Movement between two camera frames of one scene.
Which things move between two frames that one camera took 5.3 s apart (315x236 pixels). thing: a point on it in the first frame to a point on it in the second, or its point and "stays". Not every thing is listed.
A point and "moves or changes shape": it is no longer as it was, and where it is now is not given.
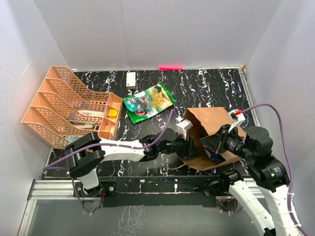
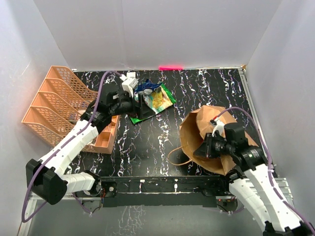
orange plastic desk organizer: x=65 y=110 stays
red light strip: x=170 y=68 stays
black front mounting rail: x=161 y=191 stays
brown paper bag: x=205 y=122 moves or changes shape
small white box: x=130 y=78 stays
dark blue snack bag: x=217 y=158 to x=147 y=87
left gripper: x=188 y=150 to x=139 y=108
